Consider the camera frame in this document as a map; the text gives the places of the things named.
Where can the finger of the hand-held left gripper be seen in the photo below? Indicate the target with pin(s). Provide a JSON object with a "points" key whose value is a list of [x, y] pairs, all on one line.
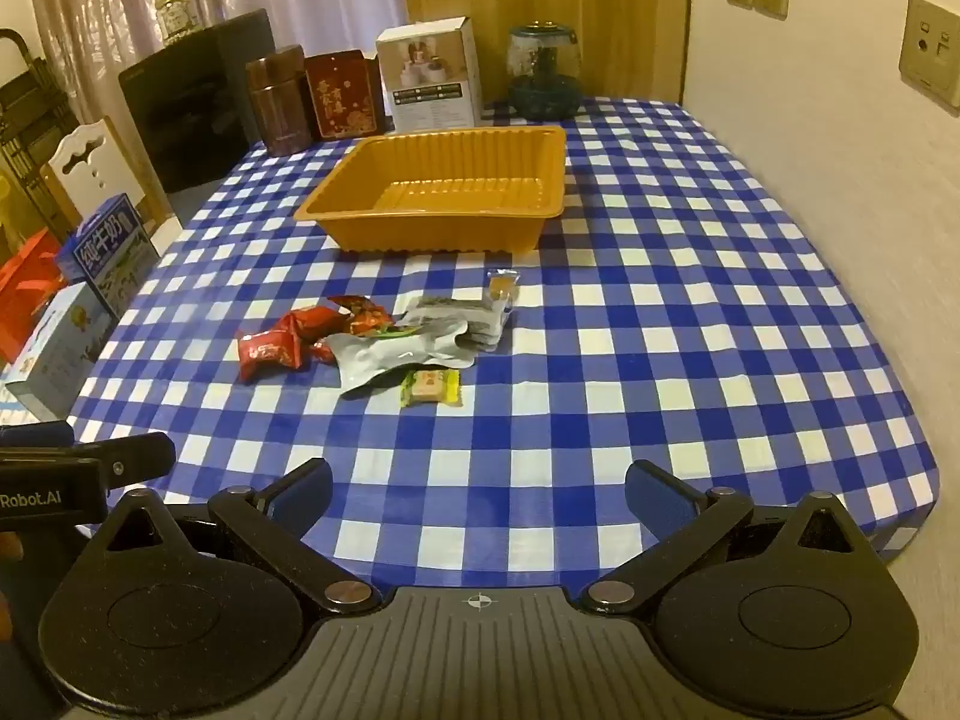
{"points": [[139, 457], [34, 436]]}

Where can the red gold printed tin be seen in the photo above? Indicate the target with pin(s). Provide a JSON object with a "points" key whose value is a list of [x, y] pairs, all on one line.
{"points": [[341, 97]]}

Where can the clear brown candy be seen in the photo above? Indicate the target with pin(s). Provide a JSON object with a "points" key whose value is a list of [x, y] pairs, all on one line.
{"points": [[501, 286]]}

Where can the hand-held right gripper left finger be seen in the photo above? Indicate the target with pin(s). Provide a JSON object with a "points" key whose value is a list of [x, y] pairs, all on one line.
{"points": [[300, 491]]}

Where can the glass terrarium jar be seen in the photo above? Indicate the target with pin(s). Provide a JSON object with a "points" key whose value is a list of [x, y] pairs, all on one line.
{"points": [[544, 67]]}

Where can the white product box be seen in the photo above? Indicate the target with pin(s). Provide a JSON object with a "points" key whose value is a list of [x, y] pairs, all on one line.
{"points": [[435, 82]]}

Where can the orange plastic tray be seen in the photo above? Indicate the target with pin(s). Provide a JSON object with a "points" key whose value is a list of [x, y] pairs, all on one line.
{"points": [[450, 229]]}

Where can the blue white checked tablecloth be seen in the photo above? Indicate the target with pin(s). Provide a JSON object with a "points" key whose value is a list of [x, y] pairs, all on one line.
{"points": [[675, 315]]}

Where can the dark metal rack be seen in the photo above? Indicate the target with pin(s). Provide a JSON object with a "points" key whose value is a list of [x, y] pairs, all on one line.
{"points": [[30, 127]]}

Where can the black cabinet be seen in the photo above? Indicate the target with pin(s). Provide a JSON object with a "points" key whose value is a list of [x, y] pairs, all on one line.
{"points": [[187, 112]]}

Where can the brown cylindrical canister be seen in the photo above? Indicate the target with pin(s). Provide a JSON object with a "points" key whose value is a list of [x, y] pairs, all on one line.
{"points": [[277, 105]]}

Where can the green pastry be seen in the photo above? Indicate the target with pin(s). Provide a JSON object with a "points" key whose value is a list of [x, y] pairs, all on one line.
{"points": [[431, 388]]}

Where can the light blue cardboard box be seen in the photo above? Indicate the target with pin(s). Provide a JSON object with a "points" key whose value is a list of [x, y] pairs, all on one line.
{"points": [[60, 345]]}

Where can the red gift bag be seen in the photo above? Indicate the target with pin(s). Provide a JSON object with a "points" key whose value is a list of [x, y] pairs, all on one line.
{"points": [[30, 277]]}

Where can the white wooden chair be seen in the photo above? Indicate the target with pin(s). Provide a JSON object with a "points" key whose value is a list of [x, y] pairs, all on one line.
{"points": [[86, 165]]}

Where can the small dark red packet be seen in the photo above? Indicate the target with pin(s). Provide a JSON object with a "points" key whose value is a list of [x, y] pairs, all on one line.
{"points": [[324, 350]]}

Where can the red gold candy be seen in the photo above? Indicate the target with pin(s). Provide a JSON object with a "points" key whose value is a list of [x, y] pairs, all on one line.
{"points": [[364, 315]]}

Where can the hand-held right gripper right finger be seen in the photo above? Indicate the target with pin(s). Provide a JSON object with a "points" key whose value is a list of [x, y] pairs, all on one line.
{"points": [[656, 487]]}

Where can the silver foil snack packet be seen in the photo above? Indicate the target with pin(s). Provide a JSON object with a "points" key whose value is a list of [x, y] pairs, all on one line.
{"points": [[397, 352]]}

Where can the small labelled glass jar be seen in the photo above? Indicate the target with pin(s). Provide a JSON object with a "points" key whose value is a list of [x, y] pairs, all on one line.
{"points": [[174, 19]]}

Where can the blue milk carton box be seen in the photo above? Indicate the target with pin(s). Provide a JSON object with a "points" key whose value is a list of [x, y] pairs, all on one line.
{"points": [[105, 247]]}

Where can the large red snack packet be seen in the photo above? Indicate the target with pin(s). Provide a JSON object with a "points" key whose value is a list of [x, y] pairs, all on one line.
{"points": [[270, 351]]}

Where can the beige wall socket plate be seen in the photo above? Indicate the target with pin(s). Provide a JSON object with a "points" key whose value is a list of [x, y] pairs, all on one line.
{"points": [[934, 52]]}

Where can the grey printed clear packet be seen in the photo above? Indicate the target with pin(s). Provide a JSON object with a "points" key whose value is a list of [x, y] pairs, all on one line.
{"points": [[465, 311]]}

